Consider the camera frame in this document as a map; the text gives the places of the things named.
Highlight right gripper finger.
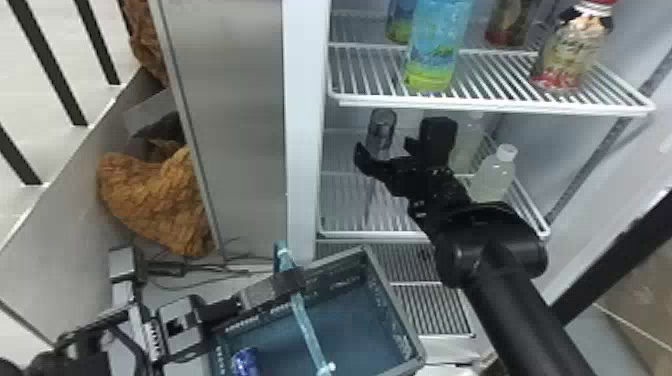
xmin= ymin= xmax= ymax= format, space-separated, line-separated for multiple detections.
xmin=402 ymin=136 xmax=424 ymax=160
xmin=353 ymin=140 xmax=394 ymax=184

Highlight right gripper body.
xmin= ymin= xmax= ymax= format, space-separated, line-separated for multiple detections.
xmin=382 ymin=153 xmax=459 ymax=207

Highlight clear bottle black cap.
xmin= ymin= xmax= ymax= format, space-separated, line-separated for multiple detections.
xmin=364 ymin=107 xmax=399 ymax=161

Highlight white fridge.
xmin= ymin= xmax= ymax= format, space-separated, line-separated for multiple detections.
xmin=148 ymin=0 xmax=657 ymax=369

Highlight clear bottle white cap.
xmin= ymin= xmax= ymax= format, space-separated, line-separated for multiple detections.
xmin=466 ymin=142 xmax=519 ymax=204

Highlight blue green bottle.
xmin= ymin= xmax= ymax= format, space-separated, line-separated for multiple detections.
xmin=402 ymin=0 xmax=475 ymax=95

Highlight brown bottle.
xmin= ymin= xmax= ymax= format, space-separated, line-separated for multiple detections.
xmin=483 ymin=0 xmax=533 ymax=48

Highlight blue basket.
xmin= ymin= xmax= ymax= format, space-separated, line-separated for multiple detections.
xmin=208 ymin=240 xmax=428 ymax=376

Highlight red white bottle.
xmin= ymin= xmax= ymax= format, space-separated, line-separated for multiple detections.
xmin=529 ymin=0 xmax=619 ymax=94

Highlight brown crumpled paper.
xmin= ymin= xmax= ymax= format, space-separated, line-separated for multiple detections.
xmin=121 ymin=0 xmax=171 ymax=89
xmin=96 ymin=144 xmax=218 ymax=259

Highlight blue can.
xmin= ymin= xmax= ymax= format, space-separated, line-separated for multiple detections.
xmin=230 ymin=346 xmax=262 ymax=376

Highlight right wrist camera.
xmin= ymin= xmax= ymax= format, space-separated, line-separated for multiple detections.
xmin=418 ymin=115 xmax=459 ymax=170

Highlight black cable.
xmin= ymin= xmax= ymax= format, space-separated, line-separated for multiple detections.
xmin=145 ymin=250 xmax=275 ymax=292

